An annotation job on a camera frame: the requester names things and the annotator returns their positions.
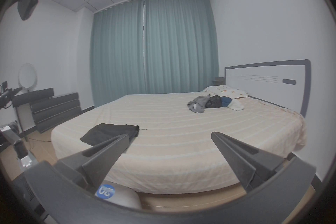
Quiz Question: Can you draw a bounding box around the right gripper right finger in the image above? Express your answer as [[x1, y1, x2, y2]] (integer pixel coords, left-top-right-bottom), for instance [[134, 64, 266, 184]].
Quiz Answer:
[[211, 132, 285, 191]]

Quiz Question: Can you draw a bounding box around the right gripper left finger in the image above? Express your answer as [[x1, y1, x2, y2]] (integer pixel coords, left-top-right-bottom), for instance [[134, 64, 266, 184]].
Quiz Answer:
[[55, 134, 130, 189]]

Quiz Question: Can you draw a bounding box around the black T-shirt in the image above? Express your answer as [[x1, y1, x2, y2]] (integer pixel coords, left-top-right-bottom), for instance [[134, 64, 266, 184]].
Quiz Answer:
[[80, 123, 139, 147]]

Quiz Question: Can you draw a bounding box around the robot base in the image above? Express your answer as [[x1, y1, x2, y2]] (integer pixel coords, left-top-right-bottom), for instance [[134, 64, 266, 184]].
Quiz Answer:
[[94, 183, 143, 210]]

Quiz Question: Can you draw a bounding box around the bed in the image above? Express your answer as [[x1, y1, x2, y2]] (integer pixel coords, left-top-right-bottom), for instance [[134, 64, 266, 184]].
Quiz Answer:
[[50, 59, 311, 195]]

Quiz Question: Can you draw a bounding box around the dark blue and white garment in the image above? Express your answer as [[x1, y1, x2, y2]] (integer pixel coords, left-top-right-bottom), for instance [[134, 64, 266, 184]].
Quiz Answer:
[[220, 96, 244, 111]]

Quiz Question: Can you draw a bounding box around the black chest of drawers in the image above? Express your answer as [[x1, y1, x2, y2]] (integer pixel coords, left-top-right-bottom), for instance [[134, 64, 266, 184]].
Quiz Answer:
[[12, 88, 82, 134]]

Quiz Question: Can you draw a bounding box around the black shiny garment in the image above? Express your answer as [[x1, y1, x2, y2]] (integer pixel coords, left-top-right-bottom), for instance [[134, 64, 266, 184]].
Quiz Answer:
[[205, 95, 223, 109]]

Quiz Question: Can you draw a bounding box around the white printed pillow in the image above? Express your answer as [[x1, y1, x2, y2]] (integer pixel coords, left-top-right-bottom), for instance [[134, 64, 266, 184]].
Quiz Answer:
[[203, 85, 249, 99]]

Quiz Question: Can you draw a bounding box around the grey garment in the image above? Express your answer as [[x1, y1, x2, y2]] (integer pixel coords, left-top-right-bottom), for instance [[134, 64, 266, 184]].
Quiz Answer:
[[187, 95, 211, 114]]

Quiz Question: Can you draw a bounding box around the blue-green curtain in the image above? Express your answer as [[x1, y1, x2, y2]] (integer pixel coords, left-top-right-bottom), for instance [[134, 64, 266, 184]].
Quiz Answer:
[[144, 0, 220, 95], [90, 1, 145, 108]]

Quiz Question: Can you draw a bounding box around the round white mirror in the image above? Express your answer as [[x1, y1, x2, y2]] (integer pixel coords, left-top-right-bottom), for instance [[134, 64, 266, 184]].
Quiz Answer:
[[18, 63, 39, 93]]

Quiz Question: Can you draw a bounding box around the black cable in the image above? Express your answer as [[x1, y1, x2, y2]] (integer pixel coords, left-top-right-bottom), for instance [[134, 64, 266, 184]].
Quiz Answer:
[[26, 136, 52, 150]]

